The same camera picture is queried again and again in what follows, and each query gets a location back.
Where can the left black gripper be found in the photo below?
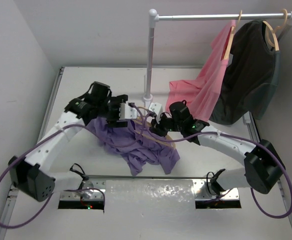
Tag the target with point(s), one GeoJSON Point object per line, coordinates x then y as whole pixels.
{"type": "Point", "coordinates": [114, 121]}

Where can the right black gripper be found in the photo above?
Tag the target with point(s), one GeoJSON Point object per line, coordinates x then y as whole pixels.
{"type": "Point", "coordinates": [157, 128]}

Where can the purple t shirt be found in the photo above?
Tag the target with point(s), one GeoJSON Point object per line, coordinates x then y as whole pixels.
{"type": "Point", "coordinates": [137, 152]}

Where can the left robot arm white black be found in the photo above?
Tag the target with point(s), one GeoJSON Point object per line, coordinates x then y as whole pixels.
{"type": "Point", "coordinates": [32, 174]}

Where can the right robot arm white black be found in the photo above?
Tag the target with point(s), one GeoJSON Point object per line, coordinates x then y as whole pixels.
{"type": "Point", "coordinates": [261, 165]}

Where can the pink t shirt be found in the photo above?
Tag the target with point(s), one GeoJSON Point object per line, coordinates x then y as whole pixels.
{"type": "Point", "coordinates": [202, 93]}

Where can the dark grey t shirt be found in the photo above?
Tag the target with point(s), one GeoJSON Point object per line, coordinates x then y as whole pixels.
{"type": "Point", "coordinates": [252, 78]}

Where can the wooden hanger holding pink shirt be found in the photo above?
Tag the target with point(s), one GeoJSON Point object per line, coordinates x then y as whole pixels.
{"type": "Point", "coordinates": [231, 37]}

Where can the wooden hanger holding dark shirt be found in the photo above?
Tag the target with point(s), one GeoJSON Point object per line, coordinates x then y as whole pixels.
{"type": "Point", "coordinates": [270, 33]}

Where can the silver clothes rack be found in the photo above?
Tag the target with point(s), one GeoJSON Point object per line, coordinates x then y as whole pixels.
{"type": "Point", "coordinates": [154, 17]}

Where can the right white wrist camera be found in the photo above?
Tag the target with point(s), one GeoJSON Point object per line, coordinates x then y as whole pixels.
{"type": "Point", "coordinates": [157, 109]}

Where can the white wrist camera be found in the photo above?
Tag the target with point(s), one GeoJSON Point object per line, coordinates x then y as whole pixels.
{"type": "Point", "coordinates": [127, 112]}
{"type": "Point", "coordinates": [157, 109]}

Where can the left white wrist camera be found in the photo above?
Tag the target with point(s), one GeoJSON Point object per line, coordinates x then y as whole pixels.
{"type": "Point", "coordinates": [127, 112]}

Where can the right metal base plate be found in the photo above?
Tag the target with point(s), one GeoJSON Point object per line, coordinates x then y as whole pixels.
{"type": "Point", "coordinates": [202, 194]}

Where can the metal base plate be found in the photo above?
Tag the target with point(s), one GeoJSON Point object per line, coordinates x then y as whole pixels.
{"type": "Point", "coordinates": [202, 194]}
{"type": "Point", "coordinates": [95, 187]}

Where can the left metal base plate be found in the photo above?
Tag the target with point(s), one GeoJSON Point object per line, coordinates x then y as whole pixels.
{"type": "Point", "coordinates": [95, 187]}

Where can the aluminium table frame rail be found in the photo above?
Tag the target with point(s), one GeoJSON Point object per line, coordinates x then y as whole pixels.
{"type": "Point", "coordinates": [13, 191]}

